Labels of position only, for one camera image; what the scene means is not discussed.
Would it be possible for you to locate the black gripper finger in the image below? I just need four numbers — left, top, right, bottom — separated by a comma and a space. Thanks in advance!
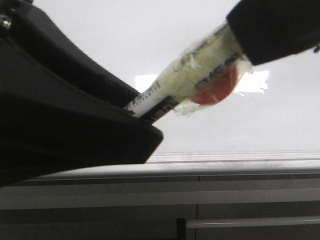
0, 0, 163, 187
226, 0, 320, 66

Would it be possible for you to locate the white black whiteboard marker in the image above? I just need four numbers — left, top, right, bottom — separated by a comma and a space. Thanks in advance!
124, 22, 252, 123

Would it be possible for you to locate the grey cabinet under whiteboard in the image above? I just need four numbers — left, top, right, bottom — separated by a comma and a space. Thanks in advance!
0, 174, 320, 240

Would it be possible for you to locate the red magnet taped on marker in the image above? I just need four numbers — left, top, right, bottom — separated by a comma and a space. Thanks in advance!
190, 65, 238, 106

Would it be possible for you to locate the white whiteboard with aluminium frame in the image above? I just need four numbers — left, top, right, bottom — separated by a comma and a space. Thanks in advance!
0, 0, 320, 183

